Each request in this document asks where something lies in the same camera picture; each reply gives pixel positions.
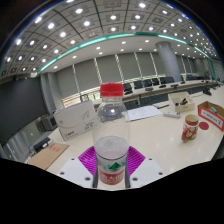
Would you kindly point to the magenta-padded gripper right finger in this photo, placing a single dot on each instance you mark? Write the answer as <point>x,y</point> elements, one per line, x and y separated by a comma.
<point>145,170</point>

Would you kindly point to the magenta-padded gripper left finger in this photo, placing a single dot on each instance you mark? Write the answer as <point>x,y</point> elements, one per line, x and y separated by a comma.
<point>78,171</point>

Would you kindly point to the clear red-capped water bottle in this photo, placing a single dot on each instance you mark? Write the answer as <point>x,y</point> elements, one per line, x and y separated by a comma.
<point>111,133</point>

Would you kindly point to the flat brown cardboard sheet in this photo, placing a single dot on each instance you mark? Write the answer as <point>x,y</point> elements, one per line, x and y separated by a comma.
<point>48,155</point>

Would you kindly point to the black box device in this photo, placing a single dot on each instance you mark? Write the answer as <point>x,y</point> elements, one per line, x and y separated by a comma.
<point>41,144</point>

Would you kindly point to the white cardboard box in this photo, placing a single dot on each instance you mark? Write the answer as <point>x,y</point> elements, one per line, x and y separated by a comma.
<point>76,121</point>

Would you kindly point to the white paper sheets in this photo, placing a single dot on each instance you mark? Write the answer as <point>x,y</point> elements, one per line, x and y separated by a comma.
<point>143,113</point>

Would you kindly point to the red and yellow mug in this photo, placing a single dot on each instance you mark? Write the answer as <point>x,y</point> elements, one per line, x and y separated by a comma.
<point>190,130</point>

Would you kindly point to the white remote control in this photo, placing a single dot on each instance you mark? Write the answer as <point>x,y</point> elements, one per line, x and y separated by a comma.
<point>171,115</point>

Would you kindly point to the beige cardboard box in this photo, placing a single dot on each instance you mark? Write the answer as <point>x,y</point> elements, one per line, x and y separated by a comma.
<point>181,108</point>

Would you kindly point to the long curved conference desk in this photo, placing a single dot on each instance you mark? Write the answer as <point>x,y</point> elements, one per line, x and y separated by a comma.
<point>153,95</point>

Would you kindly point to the open cardboard box red side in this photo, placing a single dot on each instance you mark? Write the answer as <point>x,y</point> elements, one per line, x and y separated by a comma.
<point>213,118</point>

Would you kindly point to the row of black office chairs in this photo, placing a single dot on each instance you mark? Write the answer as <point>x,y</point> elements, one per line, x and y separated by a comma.
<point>146,82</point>

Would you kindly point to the teal eraser block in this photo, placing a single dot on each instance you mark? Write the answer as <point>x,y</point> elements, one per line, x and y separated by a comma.
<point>213,109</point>

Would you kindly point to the black table microphone unit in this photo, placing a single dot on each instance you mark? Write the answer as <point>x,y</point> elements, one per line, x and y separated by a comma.
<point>207,90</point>

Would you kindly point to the round ceiling lights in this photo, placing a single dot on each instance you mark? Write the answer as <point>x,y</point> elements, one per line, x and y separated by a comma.
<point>113,17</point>

